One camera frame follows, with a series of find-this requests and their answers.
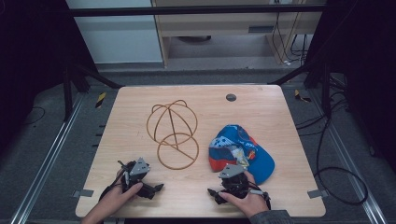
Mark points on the person's left hand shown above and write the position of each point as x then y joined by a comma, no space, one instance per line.
116,197

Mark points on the blue and red cap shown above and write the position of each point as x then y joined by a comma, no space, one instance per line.
236,146

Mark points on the grey round table grommet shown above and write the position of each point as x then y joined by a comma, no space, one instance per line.
231,97

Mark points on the yellow and black tape strip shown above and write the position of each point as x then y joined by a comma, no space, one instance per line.
301,97
101,99

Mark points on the aluminium floor rail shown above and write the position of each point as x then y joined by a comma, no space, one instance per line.
46,158
351,161

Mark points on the person's right hand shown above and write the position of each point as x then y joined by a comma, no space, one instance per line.
249,203

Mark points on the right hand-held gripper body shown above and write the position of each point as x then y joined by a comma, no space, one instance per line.
234,182

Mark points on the dark curtain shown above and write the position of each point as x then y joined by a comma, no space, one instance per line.
31,62
367,62

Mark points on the black metal stand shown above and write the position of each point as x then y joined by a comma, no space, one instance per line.
67,93
325,90

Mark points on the white cabinet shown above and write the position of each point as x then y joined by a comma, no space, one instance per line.
118,37

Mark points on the light wooden desk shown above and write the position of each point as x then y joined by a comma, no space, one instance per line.
218,26

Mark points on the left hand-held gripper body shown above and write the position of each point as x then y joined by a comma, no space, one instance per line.
137,172

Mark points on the black horizontal frame bar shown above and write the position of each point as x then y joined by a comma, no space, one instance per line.
186,10

